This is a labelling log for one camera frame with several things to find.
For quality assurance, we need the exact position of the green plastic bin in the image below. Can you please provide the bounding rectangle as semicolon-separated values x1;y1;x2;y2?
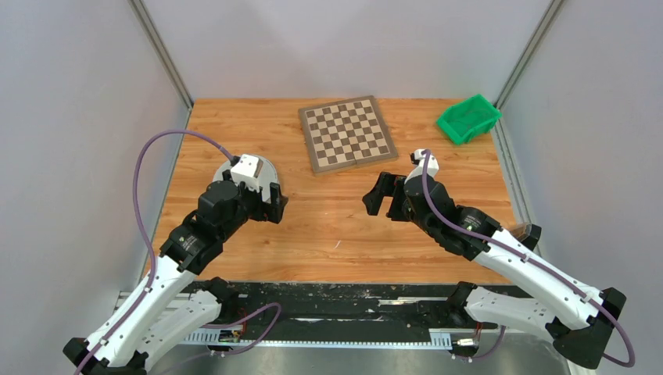
436;94;502;145

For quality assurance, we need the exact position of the wooden chessboard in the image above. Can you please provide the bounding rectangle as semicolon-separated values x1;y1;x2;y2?
298;95;399;175

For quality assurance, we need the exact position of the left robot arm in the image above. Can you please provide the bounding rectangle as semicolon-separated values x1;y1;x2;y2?
63;171;288;374

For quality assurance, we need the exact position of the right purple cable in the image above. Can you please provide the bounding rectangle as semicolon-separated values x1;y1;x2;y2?
420;149;636;369

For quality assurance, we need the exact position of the purple cable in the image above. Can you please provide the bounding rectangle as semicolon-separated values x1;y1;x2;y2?
72;129;235;375
420;149;636;369

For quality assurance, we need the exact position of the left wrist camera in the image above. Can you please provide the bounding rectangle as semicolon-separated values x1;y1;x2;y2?
230;154;262;191

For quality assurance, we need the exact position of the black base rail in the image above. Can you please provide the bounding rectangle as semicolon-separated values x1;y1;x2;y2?
214;281;498;346

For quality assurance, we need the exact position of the grey cable spool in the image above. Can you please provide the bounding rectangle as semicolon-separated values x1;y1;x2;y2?
212;154;279;203

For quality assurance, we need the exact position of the brown black corner device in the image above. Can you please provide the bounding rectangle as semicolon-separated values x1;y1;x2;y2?
509;223;542;251

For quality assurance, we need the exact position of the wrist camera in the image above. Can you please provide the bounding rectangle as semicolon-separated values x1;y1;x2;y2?
405;148;439;182
230;154;262;191

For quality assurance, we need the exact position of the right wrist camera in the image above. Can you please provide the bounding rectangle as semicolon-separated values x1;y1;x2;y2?
405;148;439;182

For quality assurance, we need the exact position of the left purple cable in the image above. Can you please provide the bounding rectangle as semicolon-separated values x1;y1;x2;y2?
72;129;235;375

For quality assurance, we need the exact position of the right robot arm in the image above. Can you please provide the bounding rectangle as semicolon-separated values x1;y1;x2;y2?
362;172;635;370

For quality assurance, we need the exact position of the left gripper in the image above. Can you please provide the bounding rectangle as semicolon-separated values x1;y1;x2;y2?
219;170;288;241

